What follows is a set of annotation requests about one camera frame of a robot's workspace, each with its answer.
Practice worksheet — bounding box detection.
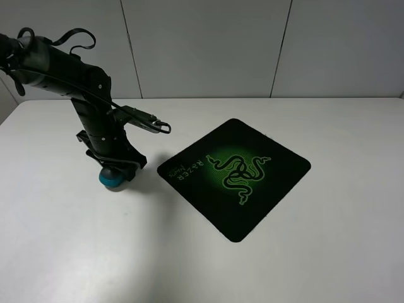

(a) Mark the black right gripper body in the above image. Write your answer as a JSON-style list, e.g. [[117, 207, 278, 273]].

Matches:
[[71, 98, 136, 162]]

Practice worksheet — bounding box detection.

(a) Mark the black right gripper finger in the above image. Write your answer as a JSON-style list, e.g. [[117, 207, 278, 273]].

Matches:
[[86, 150, 104, 167], [121, 152, 147, 181]]

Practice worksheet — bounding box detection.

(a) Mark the grey and teal computer mouse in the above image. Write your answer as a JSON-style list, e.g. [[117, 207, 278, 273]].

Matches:
[[98, 166, 137, 189]]

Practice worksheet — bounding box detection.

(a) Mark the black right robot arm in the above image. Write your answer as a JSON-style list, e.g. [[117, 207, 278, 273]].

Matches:
[[1, 27, 147, 187]]

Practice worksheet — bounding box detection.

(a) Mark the black green Razer mouse pad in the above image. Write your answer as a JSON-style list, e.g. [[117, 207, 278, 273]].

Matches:
[[157, 118, 311, 242]]

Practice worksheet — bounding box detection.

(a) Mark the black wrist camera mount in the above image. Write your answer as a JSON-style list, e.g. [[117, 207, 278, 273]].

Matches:
[[112, 105, 172, 134]]

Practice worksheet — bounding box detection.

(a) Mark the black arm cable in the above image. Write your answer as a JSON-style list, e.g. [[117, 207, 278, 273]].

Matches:
[[0, 27, 173, 134]]

